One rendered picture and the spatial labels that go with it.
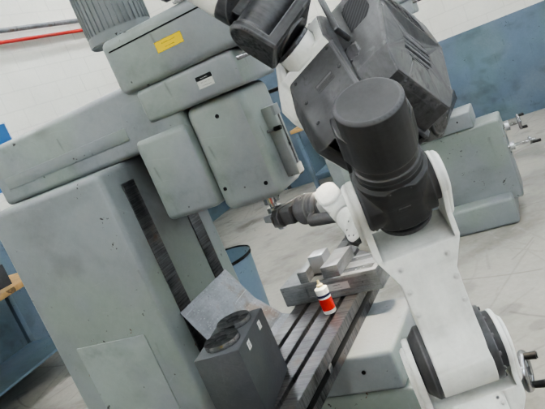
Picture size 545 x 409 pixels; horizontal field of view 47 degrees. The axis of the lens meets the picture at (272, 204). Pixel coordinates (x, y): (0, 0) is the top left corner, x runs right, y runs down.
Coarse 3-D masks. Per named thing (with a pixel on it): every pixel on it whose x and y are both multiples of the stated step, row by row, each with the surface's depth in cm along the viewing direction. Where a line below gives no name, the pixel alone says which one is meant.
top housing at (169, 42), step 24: (144, 24) 168; (168, 24) 165; (192, 24) 162; (216, 24) 160; (120, 48) 173; (144, 48) 170; (168, 48) 167; (192, 48) 165; (216, 48) 162; (120, 72) 176; (144, 72) 173; (168, 72) 170
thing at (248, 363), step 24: (240, 312) 160; (216, 336) 151; (240, 336) 148; (264, 336) 158; (216, 360) 144; (240, 360) 142; (264, 360) 153; (216, 384) 146; (240, 384) 144; (264, 384) 148; (216, 408) 148; (240, 408) 146; (264, 408) 145
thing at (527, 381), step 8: (520, 352) 173; (528, 352) 172; (536, 352) 171; (520, 360) 171; (528, 360) 178; (528, 368) 173; (528, 376) 174; (528, 384) 169; (536, 384) 174; (544, 384) 173; (528, 392) 172
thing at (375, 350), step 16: (384, 304) 199; (400, 304) 194; (368, 320) 193; (384, 320) 188; (400, 320) 184; (368, 336) 183; (384, 336) 179; (400, 336) 178; (352, 352) 177; (368, 352) 173; (384, 352) 170; (352, 368) 176; (368, 368) 174; (384, 368) 172; (400, 368) 171; (336, 384) 180; (352, 384) 177; (368, 384) 175; (384, 384) 173; (400, 384) 171
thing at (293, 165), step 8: (272, 104) 175; (264, 112) 175; (272, 112) 174; (272, 120) 175; (280, 120) 176; (272, 136) 177; (280, 136) 176; (288, 136) 178; (280, 144) 177; (288, 144) 177; (280, 152) 178; (288, 152) 177; (288, 160) 178; (296, 160) 178; (288, 168) 179; (296, 168) 178
